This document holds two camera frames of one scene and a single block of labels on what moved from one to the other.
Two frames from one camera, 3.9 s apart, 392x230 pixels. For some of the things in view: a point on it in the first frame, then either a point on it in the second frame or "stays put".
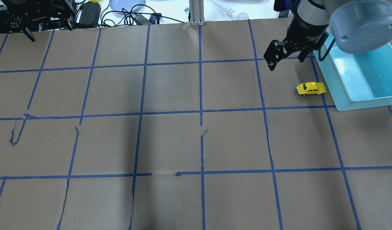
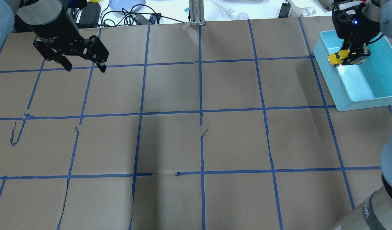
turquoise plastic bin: (356, 81) stays put
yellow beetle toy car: (311, 88) to (335, 58)
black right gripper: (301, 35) to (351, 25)
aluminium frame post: (196, 9) stays put
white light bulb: (232, 14) stays put
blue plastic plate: (117, 5) stays put
